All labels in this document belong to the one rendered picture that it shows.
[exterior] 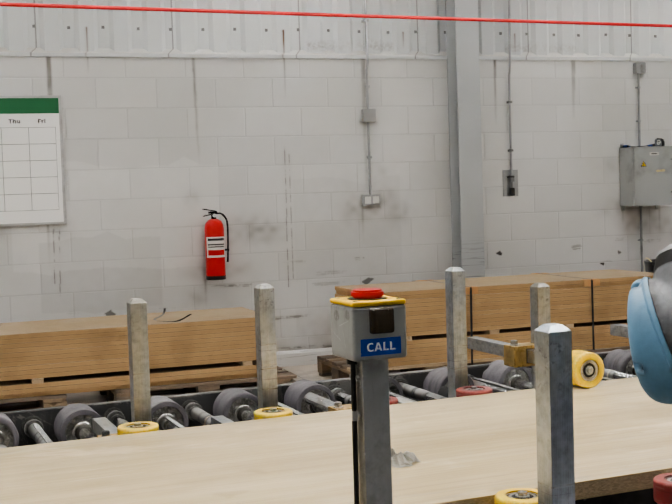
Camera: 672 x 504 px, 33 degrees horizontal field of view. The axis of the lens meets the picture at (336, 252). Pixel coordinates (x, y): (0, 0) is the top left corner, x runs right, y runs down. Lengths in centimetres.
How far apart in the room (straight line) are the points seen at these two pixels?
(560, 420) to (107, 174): 727
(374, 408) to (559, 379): 26
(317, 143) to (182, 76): 117
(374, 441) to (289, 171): 755
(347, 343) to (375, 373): 5
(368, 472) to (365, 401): 9
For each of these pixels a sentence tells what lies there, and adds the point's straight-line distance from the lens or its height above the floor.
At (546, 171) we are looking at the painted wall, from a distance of 975.
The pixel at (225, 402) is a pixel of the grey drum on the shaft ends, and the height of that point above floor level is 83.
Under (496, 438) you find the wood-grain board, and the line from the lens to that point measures 207.
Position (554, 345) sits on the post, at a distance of 147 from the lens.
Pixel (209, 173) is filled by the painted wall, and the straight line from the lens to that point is 872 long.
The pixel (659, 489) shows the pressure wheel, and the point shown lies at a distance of 177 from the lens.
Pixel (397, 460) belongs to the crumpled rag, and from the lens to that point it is 188.
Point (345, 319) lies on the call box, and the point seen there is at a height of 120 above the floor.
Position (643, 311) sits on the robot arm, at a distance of 105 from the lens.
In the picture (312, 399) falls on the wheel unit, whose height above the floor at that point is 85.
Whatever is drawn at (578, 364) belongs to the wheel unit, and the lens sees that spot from 254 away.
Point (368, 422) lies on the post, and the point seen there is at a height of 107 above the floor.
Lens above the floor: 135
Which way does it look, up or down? 3 degrees down
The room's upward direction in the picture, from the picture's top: 2 degrees counter-clockwise
